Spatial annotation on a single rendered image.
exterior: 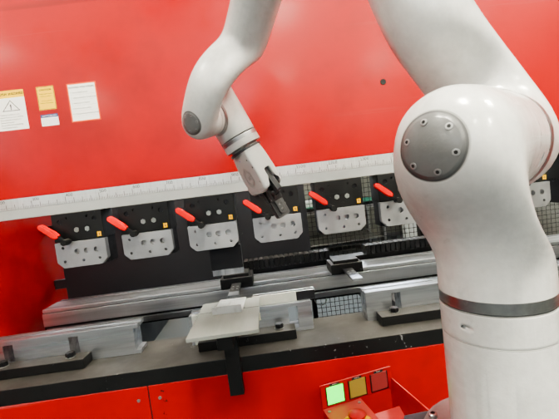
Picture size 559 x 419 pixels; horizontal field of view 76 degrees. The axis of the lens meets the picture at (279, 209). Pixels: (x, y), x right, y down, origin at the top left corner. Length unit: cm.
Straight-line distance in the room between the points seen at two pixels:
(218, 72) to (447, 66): 39
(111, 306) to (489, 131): 141
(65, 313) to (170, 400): 62
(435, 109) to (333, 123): 79
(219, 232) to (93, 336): 51
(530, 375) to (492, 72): 33
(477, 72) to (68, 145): 108
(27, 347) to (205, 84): 102
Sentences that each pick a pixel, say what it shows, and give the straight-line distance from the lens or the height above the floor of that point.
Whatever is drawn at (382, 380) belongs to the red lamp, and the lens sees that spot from 106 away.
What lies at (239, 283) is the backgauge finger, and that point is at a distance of 135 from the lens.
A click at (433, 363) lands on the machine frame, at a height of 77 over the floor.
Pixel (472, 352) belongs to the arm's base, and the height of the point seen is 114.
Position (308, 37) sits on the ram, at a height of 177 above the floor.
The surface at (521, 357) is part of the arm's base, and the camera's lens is 46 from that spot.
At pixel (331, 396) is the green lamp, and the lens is 101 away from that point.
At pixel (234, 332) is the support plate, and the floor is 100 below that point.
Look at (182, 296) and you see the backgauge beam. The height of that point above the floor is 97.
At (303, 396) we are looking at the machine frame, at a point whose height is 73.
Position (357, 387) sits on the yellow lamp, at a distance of 103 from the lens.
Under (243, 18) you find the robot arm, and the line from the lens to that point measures 73.
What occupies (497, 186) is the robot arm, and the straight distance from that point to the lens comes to 36.
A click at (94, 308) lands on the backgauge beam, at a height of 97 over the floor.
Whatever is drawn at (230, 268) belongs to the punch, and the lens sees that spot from 117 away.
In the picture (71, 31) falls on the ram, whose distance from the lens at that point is 131.
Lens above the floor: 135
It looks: 4 degrees down
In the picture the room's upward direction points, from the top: 7 degrees counter-clockwise
